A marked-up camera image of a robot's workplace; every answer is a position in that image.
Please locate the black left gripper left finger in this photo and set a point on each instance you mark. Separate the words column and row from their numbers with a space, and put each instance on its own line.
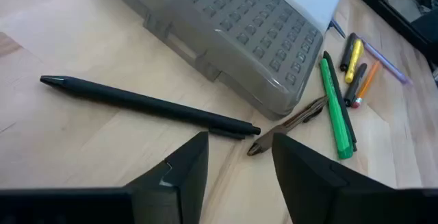
column 181, row 183

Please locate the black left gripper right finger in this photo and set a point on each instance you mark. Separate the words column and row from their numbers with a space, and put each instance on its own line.
column 308, row 189

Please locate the brown clip pen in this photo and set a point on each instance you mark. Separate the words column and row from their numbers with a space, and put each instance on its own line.
column 294, row 119

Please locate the thin dark pen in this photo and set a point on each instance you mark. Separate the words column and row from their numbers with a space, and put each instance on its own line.
column 350, row 129

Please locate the green highlighter marker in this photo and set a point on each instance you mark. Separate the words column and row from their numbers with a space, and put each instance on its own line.
column 333, row 107

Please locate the long matte black pen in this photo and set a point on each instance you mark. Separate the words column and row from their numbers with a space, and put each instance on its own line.
column 137, row 102

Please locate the short black marker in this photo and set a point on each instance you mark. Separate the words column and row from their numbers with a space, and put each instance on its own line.
column 356, row 83

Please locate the orange pencil with eraser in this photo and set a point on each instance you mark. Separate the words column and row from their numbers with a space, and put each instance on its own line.
column 367, row 81

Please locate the yellow highlighter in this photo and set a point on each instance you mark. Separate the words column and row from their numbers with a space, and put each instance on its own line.
column 354, row 61

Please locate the purple pen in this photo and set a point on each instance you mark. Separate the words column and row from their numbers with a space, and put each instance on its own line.
column 386, row 61

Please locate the grey-lidded clear plastic supply box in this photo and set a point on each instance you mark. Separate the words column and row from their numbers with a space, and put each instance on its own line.
column 239, row 28

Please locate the black metal table frame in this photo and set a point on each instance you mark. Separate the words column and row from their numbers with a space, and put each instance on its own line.
column 400, row 23

